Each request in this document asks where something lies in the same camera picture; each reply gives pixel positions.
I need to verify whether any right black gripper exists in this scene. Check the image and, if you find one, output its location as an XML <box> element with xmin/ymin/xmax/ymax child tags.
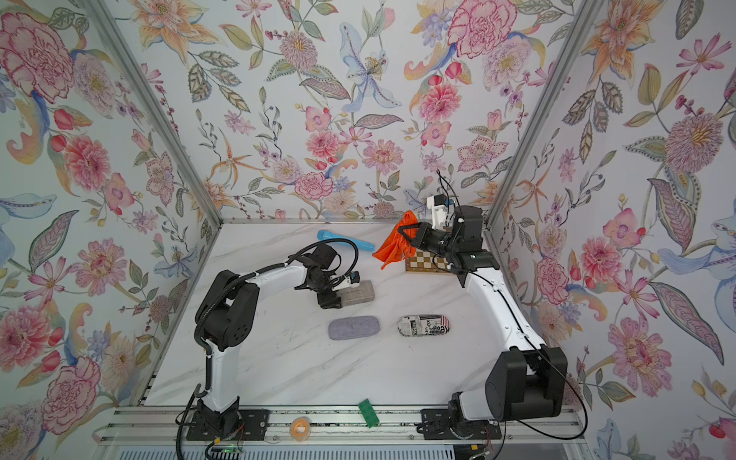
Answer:
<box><xmin>402</xmin><ymin>225</ymin><xmax>464</xmax><ymax>263</ymax></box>

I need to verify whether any orange fluffy cloth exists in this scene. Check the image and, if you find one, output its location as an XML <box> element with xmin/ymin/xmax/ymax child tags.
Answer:
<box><xmin>373</xmin><ymin>211</ymin><xmax>419</xmax><ymax>269</ymax></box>

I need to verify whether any grey beige eyeglass case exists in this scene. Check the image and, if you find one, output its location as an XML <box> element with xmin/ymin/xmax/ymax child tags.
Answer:
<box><xmin>337</xmin><ymin>281</ymin><xmax>375</xmax><ymax>308</ymax></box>

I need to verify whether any purple eyeglass case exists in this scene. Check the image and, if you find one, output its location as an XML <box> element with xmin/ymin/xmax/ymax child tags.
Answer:
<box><xmin>328</xmin><ymin>315</ymin><xmax>381</xmax><ymax>341</ymax></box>

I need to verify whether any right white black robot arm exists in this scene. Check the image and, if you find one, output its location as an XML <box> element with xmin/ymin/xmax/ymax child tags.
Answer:
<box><xmin>394</xmin><ymin>205</ymin><xmax>567</xmax><ymax>436</ymax></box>

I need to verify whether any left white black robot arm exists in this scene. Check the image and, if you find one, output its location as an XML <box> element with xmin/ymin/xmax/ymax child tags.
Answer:
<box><xmin>194</xmin><ymin>238</ymin><xmax>360</xmax><ymax>438</ymax></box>

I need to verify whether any blue cylindrical case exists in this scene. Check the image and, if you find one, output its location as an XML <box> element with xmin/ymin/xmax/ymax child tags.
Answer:
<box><xmin>317</xmin><ymin>230</ymin><xmax>376</xmax><ymax>252</ymax></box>

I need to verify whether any wooden chessboard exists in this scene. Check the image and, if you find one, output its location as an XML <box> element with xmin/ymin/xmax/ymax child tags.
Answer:
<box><xmin>406</xmin><ymin>222</ymin><xmax>452</xmax><ymax>273</ymax></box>

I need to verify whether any green plastic block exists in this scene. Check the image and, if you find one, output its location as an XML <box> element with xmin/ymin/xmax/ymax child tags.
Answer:
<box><xmin>358</xmin><ymin>399</ymin><xmax>380</xmax><ymax>429</ymax></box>

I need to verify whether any orange tape roll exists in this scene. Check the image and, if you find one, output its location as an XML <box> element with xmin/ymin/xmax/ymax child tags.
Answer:
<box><xmin>289</xmin><ymin>417</ymin><xmax>312</xmax><ymax>442</ymax></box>

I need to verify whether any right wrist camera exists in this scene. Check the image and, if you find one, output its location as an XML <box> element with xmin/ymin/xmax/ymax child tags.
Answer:
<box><xmin>425</xmin><ymin>195</ymin><xmax>452</xmax><ymax>231</ymax></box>

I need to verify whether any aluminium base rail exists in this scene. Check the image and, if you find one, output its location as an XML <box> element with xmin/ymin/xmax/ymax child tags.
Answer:
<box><xmin>93</xmin><ymin>404</ymin><xmax>583</xmax><ymax>447</ymax></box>

